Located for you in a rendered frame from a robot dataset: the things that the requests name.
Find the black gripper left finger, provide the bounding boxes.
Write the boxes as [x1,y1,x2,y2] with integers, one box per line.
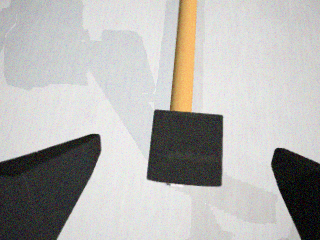
[0,134,102,240]

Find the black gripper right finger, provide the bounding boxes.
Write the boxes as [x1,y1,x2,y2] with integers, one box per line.
[271,148,320,240]

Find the long tan scraper with black blade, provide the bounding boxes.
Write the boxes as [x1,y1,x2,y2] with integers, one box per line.
[146,0,223,187]

